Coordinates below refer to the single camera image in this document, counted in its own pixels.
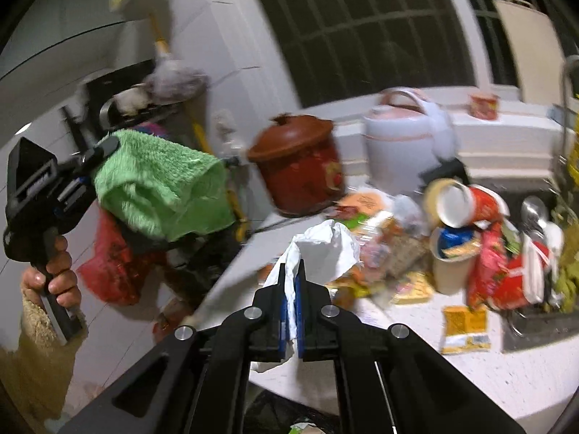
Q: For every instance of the beige cutting board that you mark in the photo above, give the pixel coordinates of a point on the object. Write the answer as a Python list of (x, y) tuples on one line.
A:
[(535, 49)]

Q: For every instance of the red clay pot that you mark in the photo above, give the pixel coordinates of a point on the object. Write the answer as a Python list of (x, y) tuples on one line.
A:
[(299, 164)]

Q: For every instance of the metal ladle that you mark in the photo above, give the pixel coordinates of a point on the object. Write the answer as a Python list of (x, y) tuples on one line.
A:
[(534, 215)]

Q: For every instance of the white plastic bag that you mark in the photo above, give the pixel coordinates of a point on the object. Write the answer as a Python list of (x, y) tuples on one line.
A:
[(329, 252)]

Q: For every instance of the yellow seasoning packet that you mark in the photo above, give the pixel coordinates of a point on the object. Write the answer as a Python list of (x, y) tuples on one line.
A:
[(465, 330)]

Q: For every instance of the black trash bag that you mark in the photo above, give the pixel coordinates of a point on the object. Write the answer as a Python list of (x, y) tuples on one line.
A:
[(270, 413)]

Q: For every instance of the red instant noodle cup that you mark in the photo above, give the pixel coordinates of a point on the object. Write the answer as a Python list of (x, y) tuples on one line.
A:
[(448, 202)]

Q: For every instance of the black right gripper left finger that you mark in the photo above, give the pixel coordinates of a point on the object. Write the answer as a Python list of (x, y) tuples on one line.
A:
[(259, 332)]

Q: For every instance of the mop with yellow handle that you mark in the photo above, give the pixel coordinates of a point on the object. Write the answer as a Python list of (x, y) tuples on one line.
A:
[(173, 81)]

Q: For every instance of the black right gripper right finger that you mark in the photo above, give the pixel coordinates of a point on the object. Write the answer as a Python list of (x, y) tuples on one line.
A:
[(325, 331)]

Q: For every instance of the white paper cup with wrappers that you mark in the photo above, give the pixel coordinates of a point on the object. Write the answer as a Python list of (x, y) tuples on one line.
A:
[(450, 274)]

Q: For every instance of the left forearm beige sleeve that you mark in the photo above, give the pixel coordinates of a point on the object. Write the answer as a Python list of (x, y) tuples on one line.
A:
[(36, 376)]

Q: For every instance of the white rice cooker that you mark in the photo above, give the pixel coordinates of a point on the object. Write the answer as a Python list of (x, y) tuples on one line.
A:
[(406, 134)]

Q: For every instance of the small red cup on sill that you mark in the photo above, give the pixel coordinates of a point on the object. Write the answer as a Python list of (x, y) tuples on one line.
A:
[(483, 106)]

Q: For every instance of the green towel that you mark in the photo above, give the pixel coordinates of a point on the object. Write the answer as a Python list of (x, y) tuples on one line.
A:
[(162, 189)]

